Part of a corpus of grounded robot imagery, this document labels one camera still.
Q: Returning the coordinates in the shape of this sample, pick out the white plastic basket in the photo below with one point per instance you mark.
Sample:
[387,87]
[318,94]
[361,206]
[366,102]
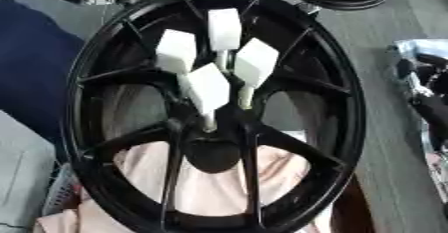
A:
[61,190]

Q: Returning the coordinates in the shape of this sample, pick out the pink fabric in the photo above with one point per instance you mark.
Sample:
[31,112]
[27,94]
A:
[210,190]

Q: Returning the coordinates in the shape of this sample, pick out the black spoked wheel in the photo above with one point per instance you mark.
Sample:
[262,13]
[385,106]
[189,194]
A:
[326,77]

